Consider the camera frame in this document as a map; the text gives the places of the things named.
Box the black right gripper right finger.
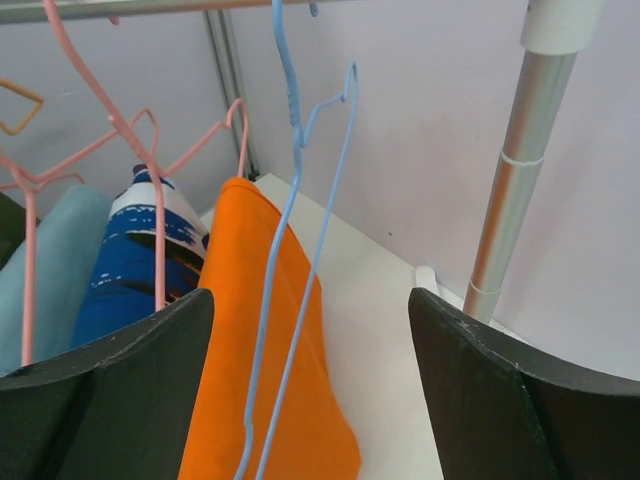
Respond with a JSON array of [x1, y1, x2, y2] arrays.
[[408, 288, 639, 479]]

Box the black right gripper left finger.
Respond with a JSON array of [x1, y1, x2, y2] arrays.
[[1, 289, 214, 479]]

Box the blue wire hanger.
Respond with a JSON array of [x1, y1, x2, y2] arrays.
[[233, 0, 359, 480]]

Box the blue white patterned trousers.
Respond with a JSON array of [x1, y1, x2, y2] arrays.
[[70, 164, 209, 349]]

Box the light blue trousers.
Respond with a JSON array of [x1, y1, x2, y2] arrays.
[[1, 184, 112, 376]]

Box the orange trousers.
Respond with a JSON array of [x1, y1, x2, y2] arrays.
[[179, 177, 361, 479]]

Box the pink hanger with orange trousers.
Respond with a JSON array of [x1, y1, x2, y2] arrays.
[[149, 98, 250, 177]]

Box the silver clothes rack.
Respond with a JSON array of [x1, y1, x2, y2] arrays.
[[1, 1, 604, 322]]

